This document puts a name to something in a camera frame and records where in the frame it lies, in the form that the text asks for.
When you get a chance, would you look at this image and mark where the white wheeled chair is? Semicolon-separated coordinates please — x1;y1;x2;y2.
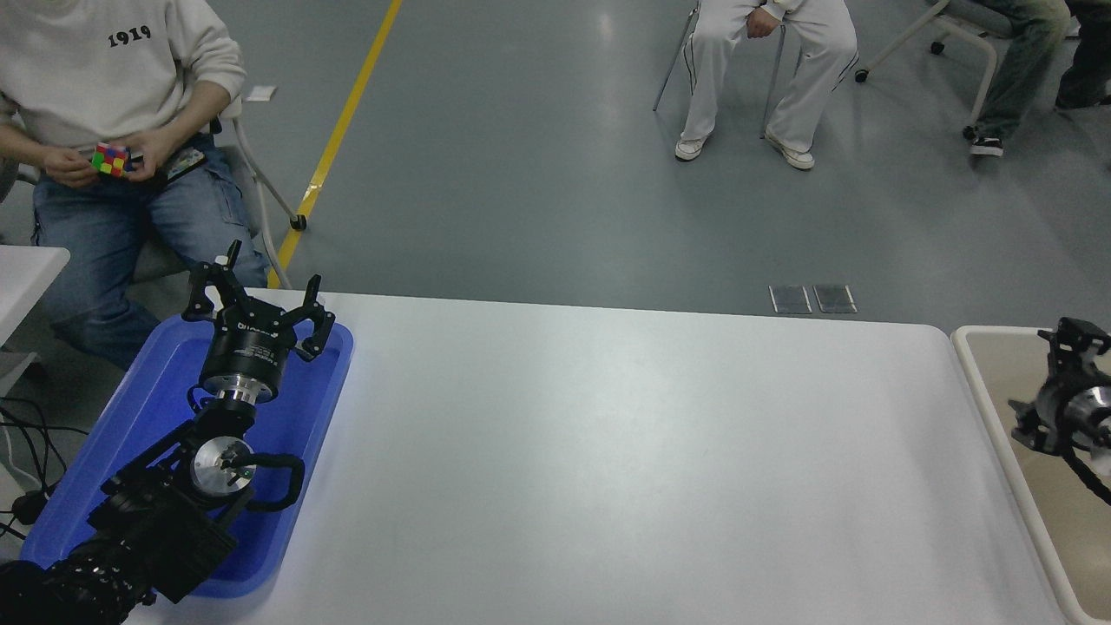
854;0;999;141

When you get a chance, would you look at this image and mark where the black floor cable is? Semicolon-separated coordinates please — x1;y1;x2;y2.
0;397;89;489

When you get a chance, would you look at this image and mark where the colourful puzzle cube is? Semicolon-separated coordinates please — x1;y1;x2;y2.
91;142;132;179

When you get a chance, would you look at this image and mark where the large pale bin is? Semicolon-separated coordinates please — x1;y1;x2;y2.
950;325;1111;625

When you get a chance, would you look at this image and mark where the black power plug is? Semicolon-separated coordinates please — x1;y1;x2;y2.
10;489;53;525

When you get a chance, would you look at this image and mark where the person's left hand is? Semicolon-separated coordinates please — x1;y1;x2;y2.
122;128;181;184

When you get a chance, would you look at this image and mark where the thin metal-legged chair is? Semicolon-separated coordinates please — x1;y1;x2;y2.
652;0;860;141

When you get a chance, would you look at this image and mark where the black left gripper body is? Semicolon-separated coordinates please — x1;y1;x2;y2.
200;304;296;396

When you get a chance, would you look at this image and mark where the small white table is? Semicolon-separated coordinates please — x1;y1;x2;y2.
0;246;70;396

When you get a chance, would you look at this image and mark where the person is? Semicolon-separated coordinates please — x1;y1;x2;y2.
0;0;270;370
674;0;860;172
962;0;1074;158
1055;0;1111;111

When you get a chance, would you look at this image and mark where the grey chair with white legs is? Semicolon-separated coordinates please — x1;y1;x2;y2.
0;91;307;292

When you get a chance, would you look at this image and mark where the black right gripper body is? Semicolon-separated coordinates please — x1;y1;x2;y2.
1040;385;1084;456

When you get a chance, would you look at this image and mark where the person's right hand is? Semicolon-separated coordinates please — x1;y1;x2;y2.
41;145;102;191

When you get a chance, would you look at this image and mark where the blue plastic tray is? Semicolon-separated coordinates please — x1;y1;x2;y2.
19;312;355;600

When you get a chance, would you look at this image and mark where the phone with patterned case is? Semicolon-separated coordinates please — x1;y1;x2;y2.
161;148;209;185

